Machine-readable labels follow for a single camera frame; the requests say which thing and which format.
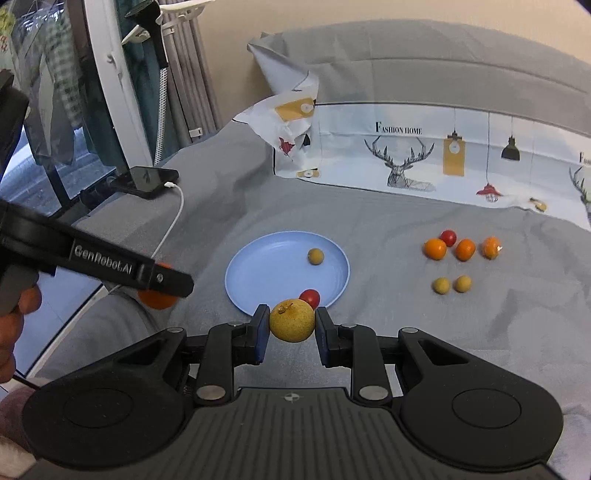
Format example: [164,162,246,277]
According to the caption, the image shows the orange kumquat front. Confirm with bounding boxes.
[137,290,178,311]

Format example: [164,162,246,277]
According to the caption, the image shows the yellow-green round fruit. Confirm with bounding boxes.
[270,299,315,343]

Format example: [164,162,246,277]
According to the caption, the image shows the small orange kumquat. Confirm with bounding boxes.
[423,238,448,261]

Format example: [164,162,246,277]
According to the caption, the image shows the plastic-wrapped orange fruit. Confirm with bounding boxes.
[481,236,503,260]

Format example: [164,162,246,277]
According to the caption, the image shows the person's left hand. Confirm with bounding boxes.
[0,285,42,383]

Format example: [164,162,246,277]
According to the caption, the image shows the red cherry tomato on plate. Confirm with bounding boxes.
[300,289,321,310]

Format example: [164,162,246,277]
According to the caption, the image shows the light blue round plate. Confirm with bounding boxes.
[224,231,351,315]

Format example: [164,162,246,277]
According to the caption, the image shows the yellow-green fruit on plate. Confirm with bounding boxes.
[308,248,325,266]

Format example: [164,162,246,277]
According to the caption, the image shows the black smartphone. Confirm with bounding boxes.
[109,166,179,200]

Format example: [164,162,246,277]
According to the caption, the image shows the yellow-green fruit left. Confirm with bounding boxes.
[432,277,451,295]

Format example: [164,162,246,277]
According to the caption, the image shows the yellow-green fruit right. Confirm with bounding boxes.
[454,275,473,293]

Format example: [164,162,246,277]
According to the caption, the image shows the red cherry tomato on bed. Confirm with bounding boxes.
[439,229,457,248]

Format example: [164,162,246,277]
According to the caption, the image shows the orange kumquat middle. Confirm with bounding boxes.
[455,239,477,262]

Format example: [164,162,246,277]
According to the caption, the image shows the grey bed blanket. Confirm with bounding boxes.
[39,123,590,479]

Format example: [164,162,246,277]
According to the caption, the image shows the grey curtain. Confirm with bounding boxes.
[160,1,222,146]

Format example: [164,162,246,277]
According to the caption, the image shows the hanging plaid clothes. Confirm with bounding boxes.
[1,1,83,170]

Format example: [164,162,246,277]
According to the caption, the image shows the deer print white sheet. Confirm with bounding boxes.
[231,68,591,232]

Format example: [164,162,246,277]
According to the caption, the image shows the grey headboard cushion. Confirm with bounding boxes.
[247,19,590,134]

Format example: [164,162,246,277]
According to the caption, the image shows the white charging cable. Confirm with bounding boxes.
[108,181,185,294]

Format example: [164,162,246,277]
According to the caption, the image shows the white window frame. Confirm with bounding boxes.
[83,0,152,167]

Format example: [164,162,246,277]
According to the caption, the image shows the garment steamer with hose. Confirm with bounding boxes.
[119,1,168,165]

